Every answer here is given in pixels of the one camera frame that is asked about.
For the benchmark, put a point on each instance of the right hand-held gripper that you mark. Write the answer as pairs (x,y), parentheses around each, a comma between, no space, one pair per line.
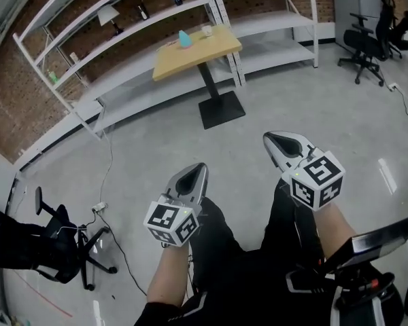
(321,178)

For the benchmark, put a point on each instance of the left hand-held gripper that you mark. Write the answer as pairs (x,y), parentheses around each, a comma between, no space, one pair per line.
(171,217)

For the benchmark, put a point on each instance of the teal container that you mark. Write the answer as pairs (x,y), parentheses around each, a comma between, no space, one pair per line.
(184,40)

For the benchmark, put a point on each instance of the white cup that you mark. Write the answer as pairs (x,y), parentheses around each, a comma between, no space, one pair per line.
(206,30)

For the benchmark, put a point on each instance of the person's right forearm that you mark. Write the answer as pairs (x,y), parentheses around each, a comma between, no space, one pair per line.
(331,224)

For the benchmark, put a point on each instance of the person's left forearm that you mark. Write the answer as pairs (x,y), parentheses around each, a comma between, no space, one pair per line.
(168,277)

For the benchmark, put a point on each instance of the person's black trousers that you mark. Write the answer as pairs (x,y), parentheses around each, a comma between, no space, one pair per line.
(224,250)

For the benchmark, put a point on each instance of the white power strip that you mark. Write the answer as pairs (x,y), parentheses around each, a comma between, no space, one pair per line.
(393,87)
(99,207)

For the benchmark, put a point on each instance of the black office chair with clothes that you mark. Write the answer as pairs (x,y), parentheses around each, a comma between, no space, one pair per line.
(51,246)

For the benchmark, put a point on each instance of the black mesh office chair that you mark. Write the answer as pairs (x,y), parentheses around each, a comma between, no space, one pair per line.
(360,44)

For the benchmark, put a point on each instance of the short white metal shelf unit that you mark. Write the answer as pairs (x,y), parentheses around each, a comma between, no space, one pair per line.
(275,19)

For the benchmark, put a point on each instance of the black high-back office chair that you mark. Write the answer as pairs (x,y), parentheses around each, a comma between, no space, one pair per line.
(396,29)

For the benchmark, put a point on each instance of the grey metal cabinet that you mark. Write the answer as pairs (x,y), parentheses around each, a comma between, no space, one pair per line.
(355,5)

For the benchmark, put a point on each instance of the green plastic bottle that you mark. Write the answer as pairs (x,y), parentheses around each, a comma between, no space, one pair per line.
(52,76)

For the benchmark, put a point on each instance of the long white metal shelf unit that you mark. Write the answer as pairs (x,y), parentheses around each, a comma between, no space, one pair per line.
(88,51)

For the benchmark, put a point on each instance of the dark glass bottle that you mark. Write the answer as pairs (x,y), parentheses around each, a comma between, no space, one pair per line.
(143,11)

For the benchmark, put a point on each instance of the white shade table lamp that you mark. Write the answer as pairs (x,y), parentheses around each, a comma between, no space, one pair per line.
(108,15)

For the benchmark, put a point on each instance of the wooden table with black pedestal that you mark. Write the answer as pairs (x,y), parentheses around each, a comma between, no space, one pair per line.
(204,48)

